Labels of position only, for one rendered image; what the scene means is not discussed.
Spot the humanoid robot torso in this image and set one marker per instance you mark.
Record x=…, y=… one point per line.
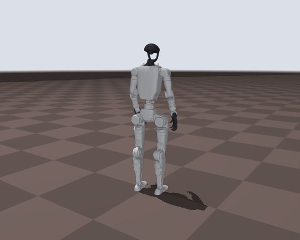
x=149, y=84

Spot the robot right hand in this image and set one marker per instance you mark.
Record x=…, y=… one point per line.
x=174, y=120

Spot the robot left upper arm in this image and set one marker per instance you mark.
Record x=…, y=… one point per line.
x=134, y=81

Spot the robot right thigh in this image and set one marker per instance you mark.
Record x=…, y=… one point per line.
x=162, y=131

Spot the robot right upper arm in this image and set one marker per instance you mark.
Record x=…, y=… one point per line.
x=166, y=74

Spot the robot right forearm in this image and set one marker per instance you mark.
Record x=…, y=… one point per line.
x=172, y=105

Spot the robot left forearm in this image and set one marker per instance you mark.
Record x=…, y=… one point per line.
x=135, y=101

